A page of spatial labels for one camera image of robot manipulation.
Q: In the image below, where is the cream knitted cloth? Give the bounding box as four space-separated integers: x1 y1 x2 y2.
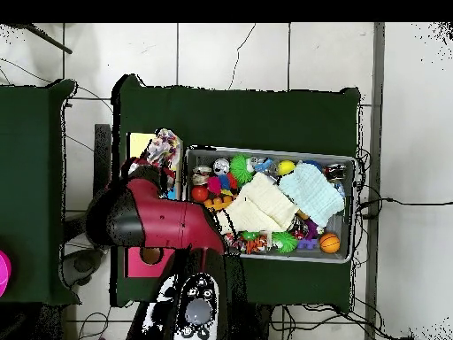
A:
216 171 302 236

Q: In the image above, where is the colourful patterned white cloth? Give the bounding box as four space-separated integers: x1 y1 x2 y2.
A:
145 127 182 170

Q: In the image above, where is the wooden box with three holes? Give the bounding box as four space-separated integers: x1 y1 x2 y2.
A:
124 132 184 280

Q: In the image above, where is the silver mesh bin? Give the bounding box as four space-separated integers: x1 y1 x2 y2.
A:
181 144 357 266

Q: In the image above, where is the pink blue red spiky toy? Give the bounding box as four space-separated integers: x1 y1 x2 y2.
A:
206 172 239 197

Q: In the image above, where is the orange toy block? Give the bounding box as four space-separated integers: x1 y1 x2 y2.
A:
203 194 234 212

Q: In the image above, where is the green spiky ball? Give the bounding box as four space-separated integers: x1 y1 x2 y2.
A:
229 153 252 186
271 230 300 255

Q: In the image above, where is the red ball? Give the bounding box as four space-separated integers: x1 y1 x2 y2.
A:
191 185 210 204

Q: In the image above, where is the yellow ball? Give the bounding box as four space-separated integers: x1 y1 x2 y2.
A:
277 159 297 177

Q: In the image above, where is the tiger striped toy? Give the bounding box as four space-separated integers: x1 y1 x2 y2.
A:
243 236 270 256

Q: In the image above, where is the dark green tablecloth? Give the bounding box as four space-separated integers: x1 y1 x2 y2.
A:
110 73 362 313

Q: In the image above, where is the mint knitted cloth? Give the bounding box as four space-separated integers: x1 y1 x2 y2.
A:
278 161 346 228

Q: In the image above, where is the small orange basketball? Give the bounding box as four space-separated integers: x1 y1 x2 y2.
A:
319 232 342 255

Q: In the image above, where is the grey rounded floor object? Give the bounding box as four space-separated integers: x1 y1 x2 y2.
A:
60 247 104 289

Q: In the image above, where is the dark green side table cloth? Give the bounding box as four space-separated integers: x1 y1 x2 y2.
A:
0 79 81 306

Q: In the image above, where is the black rod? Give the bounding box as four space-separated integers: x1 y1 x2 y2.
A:
20 23 74 55

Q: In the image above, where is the pink ball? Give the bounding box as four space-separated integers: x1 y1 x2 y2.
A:
0 250 12 298

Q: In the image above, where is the black floor cable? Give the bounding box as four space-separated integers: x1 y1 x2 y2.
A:
357 197 453 208

